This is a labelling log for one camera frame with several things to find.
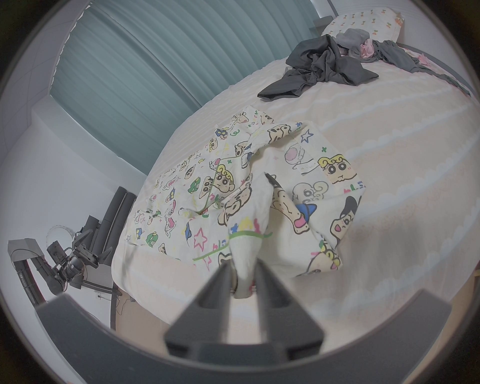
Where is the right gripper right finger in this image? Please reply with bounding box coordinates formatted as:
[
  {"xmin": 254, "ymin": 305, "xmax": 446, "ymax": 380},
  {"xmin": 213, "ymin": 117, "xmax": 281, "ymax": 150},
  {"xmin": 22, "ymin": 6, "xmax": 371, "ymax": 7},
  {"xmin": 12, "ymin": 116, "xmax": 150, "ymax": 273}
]
[{"xmin": 256, "ymin": 260, "xmax": 325, "ymax": 362}]

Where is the white printed pyjama top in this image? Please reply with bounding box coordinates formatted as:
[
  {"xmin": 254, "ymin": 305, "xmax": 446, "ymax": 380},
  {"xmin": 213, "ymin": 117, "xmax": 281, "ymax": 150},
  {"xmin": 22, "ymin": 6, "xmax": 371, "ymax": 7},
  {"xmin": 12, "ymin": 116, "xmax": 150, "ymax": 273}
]
[{"xmin": 125, "ymin": 107, "xmax": 368, "ymax": 299}]

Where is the bed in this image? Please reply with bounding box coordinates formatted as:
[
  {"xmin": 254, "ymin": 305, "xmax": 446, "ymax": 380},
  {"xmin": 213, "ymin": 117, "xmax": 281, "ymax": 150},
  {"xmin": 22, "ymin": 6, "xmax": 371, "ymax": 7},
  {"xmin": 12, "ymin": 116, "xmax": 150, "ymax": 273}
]
[{"xmin": 110, "ymin": 0, "xmax": 480, "ymax": 331}]

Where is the white printed pillow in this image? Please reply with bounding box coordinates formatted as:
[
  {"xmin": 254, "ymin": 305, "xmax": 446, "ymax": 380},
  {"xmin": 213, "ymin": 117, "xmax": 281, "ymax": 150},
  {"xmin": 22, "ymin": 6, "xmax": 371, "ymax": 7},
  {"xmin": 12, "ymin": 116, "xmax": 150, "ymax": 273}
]
[{"xmin": 321, "ymin": 8, "xmax": 404, "ymax": 43}]

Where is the black padded chair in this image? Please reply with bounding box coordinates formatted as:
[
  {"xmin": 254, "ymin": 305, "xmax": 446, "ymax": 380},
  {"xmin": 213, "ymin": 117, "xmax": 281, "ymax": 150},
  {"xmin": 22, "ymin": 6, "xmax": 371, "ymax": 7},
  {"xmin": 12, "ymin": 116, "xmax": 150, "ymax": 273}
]
[{"xmin": 82, "ymin": 186, "xmax": 136, "ymax": 271}]

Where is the dark grey garment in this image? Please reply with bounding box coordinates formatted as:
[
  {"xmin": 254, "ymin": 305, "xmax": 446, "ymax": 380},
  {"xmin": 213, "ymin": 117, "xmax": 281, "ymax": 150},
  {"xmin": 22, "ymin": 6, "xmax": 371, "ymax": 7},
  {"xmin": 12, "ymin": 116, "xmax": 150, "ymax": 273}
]
[{"xmin": 373, "ymin": 39, "xmax": 471, "ymax": 96}]

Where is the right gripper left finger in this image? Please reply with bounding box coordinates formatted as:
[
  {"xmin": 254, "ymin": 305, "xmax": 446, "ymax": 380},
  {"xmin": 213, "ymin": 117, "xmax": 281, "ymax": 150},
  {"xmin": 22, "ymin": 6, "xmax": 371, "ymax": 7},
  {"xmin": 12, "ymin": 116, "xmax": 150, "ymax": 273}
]
[{"xmin": 164, "ymin": 261, "xmax": 235, "ymax": 361}]

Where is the black garment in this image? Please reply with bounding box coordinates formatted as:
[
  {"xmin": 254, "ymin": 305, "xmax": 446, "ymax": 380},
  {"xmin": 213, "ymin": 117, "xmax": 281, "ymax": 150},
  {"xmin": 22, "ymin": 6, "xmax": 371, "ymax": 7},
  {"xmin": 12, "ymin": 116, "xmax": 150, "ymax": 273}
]
[{"xmin": 258, "ymin": 34, "xmax": 379, "ymax": 102}]

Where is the blue-green curtain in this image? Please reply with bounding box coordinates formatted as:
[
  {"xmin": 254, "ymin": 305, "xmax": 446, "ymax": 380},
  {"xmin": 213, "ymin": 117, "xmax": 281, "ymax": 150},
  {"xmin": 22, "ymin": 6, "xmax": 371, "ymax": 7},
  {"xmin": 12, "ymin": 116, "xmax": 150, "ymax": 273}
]
[{"xmin": 49, "ymin": 0, "xmax": 327, "ymax": 175}]

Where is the grey white bedside table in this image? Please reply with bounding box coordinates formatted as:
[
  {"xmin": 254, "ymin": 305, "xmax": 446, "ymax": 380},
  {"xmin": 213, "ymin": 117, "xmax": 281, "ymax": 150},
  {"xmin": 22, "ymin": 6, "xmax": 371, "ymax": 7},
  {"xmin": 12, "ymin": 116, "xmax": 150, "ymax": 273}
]
[{"xmin": 309, "ymin": 15, "xmax": 336, "ymax": 35}]

